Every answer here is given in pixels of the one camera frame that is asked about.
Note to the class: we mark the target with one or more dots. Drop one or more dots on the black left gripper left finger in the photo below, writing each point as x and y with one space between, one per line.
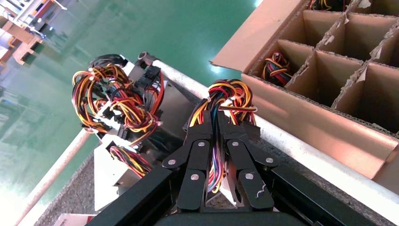
193 181

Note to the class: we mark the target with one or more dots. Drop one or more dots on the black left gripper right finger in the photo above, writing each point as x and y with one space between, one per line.
249 184

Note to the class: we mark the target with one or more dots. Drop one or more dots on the cardboard box with dividers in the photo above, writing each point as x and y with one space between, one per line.
311 124

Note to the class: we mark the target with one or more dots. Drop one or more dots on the large silver power supply unit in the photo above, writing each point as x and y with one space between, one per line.
174 115

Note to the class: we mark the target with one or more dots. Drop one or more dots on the white flat power supply unit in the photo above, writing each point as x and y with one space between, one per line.
109 187

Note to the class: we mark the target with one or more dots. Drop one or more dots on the small power supply with fan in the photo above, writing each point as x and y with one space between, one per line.
137 71

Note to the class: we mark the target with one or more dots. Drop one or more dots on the long white table rail pipe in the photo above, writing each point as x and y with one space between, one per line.
311 159

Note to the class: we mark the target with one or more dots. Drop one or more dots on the short white table rail pipe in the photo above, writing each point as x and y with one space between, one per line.
62 168

